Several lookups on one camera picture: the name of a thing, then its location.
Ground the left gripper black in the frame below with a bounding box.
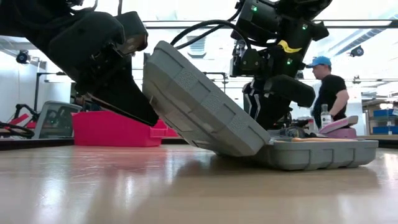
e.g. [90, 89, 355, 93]
[46, 11, 160, 127]

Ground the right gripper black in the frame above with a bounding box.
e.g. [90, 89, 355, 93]
[242, 39, 316, 131]

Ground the grey plastic tool case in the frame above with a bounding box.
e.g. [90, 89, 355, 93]
[142, 40, 379, 172]

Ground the hammer with orange handle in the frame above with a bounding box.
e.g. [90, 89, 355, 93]
[290, 136, 358, 142]

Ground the red plastic bin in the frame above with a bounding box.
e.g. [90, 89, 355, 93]
[72, 110, 180, 147]

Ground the black work glove red cuff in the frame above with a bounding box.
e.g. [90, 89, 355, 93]
[269, 126, 320, 138]

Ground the black metal stand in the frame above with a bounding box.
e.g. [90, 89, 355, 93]
[33, 71, 68, 113]
[201, 72, 229, 94]

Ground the yellow tag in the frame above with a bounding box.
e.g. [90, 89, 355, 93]
[277, 39, 303, 54]

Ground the clear plastic bottle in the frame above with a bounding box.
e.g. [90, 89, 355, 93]
[320, 103, 333, 129]

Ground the person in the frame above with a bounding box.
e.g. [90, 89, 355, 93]
[305, 55, 350, 129]

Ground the pink stapler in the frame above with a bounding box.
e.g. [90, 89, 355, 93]
[318, 115, 359, 139]

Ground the red angular object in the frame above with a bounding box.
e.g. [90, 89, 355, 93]
[7, 113, 38, 130]

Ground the blue storage bin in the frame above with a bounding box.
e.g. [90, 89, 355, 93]
[373, 108, 398, 118]
[372, 126, 398, 135]

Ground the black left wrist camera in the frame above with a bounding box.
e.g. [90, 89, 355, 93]
[115, 11, 149, 56]

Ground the black cable bundle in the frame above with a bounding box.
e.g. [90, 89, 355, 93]
[0, 121, 35, 140]

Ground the black aluminium table frame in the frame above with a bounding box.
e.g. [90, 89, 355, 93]
[0, 136, 398, 151]

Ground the black ceiling camera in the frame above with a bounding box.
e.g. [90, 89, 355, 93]
[16, 49, 32, 65]
[349, 45, 365, 58]

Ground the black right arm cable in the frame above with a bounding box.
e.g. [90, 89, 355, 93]
[170, 9, 249, 50]

